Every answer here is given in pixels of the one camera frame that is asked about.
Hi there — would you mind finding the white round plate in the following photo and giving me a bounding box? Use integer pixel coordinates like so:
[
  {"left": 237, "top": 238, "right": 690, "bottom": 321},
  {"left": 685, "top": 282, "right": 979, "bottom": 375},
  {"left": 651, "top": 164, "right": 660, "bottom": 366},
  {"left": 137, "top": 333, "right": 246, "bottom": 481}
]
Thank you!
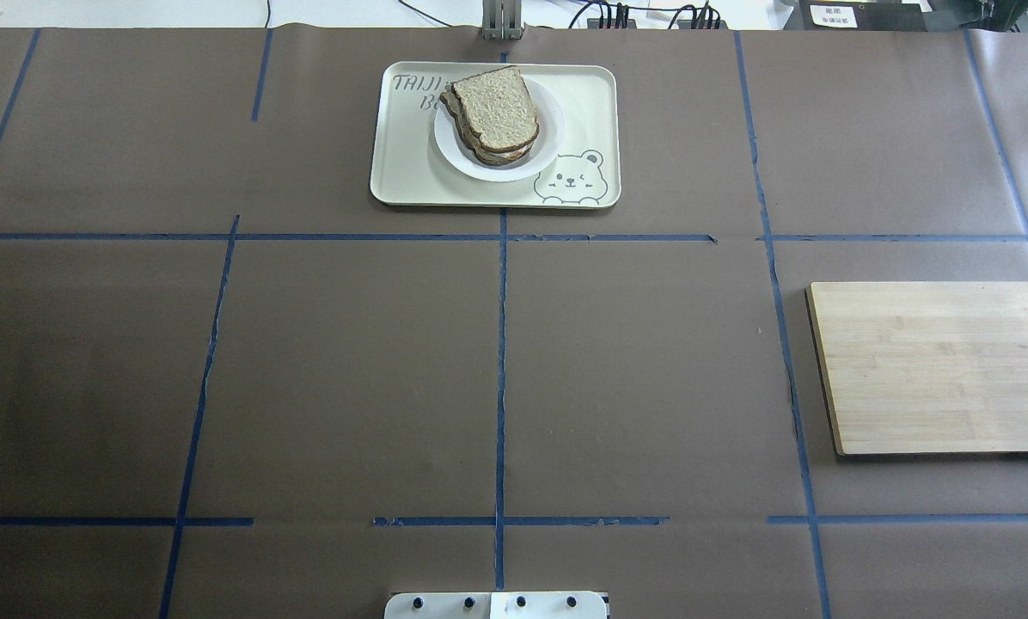
[{"left": 432, "top": 77, "right": 566, "bottom": 181}]

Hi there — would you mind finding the white bread slice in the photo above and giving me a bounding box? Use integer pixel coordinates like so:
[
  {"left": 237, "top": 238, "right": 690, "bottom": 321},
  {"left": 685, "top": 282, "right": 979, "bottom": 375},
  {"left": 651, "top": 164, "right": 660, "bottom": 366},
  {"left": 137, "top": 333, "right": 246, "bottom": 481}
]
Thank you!
[{"left": 449, "top": 65, "right": 539, "bottom": 153}]

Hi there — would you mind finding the cream bear serving tray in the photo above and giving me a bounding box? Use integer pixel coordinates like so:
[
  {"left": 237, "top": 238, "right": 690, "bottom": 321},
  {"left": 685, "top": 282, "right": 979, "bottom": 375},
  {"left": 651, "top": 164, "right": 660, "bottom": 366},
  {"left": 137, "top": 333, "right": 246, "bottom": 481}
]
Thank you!
[{"left": 370, "top": 60, "right": 621, "bottom": 209}]

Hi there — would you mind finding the black power strip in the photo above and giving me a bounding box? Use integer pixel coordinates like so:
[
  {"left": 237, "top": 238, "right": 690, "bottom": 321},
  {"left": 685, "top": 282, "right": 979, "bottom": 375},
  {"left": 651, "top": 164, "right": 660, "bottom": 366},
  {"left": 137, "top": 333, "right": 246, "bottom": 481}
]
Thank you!
[{"left": 568, "top": 1, "right": 729, "bottom": 31}]

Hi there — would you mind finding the white pole with base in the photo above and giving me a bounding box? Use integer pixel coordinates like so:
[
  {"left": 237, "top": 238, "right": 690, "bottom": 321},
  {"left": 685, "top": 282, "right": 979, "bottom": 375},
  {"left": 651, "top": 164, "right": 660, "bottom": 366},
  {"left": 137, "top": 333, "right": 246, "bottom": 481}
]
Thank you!
[{"left": 383, "top": 591, "right": 611, "bottom": 618}]

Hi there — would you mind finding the light wooden cutting board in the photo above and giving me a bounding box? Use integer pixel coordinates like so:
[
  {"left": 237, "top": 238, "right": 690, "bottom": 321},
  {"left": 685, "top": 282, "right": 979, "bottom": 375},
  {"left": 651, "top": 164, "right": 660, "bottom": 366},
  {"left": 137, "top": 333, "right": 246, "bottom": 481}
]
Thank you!
[{"left": 806, "top": 281, "right": 1028, "bottom": 456}]

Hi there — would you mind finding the black box with label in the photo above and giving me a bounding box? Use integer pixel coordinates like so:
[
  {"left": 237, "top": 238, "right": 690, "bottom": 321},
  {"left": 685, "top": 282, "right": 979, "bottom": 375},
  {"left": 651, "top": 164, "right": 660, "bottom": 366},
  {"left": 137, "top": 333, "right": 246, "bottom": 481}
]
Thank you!
[{"left": 782, "top": 1, "right": 927, "bottom": 32}]

